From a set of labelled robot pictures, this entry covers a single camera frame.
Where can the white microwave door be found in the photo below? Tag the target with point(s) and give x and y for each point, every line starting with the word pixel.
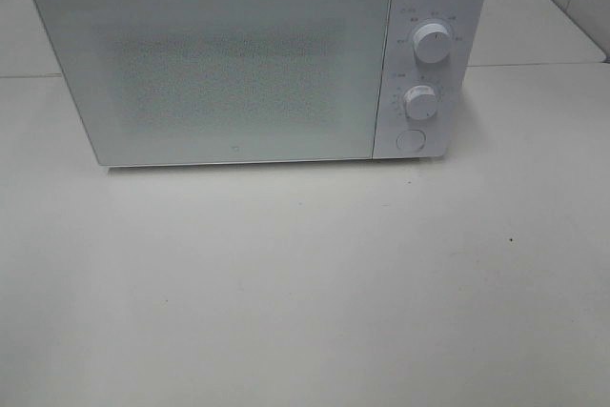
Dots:
pixel 179 82

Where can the white timer knob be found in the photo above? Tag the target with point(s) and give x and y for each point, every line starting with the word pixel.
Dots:
pixel 421 102

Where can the round white door button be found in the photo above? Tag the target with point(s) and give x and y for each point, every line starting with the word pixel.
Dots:
pixel 411 141

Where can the upper white power knob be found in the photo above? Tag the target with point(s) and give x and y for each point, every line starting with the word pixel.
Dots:
pixel 432 42

